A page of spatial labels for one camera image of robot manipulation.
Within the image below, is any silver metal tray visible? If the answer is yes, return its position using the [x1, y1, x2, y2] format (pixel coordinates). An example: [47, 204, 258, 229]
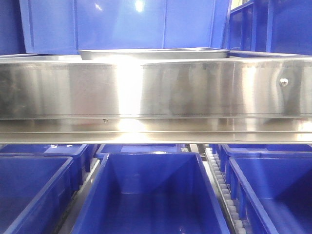
[78, 47, 229, 60]

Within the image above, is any blue bin rear lower centre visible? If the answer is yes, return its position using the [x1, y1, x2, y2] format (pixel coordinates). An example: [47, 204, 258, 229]
[95, 143, 186, 159]

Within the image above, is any blue bin rear lower right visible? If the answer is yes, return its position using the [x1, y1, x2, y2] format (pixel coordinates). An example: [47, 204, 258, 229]
[210, 144, 312, 172]

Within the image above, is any white roller conveyor track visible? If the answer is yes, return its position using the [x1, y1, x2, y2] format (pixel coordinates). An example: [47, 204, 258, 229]
[204, 144, 248, 234]

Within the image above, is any blue bin rear lower left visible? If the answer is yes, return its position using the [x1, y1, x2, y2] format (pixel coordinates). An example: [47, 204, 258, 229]
[0, 144, 97, 191]

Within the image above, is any large blue plastic bin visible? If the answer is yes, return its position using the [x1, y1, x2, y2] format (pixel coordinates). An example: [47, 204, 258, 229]
[19, 0, 231, 55]

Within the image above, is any blue bin upper right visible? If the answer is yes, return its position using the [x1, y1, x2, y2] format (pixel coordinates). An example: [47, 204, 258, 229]
[226, 0, 312, 55]

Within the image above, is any stainless steel shelf front rail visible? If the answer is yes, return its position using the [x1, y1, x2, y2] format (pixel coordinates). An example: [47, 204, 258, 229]
[0, 56, 312, 144]

